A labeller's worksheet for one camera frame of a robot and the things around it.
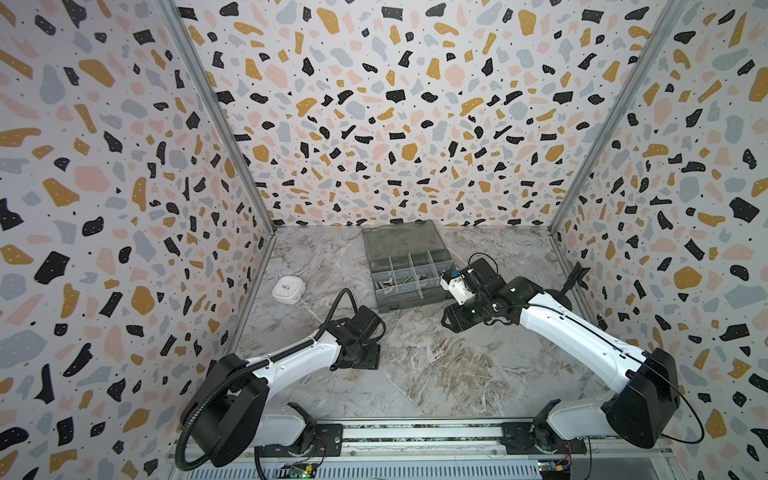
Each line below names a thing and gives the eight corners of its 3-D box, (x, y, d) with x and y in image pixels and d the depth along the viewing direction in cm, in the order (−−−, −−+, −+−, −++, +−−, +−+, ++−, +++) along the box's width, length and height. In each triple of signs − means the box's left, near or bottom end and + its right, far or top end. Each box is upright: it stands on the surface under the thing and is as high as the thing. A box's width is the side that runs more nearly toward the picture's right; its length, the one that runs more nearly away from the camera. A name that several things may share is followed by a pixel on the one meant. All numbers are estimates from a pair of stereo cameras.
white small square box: (273, 305, 101) (269, 298, 97) (280, 284, 107) (276, 276, 103) (302, 305, 101) (299, 298, 97) (308, 284, 107) (305, 276, 103)
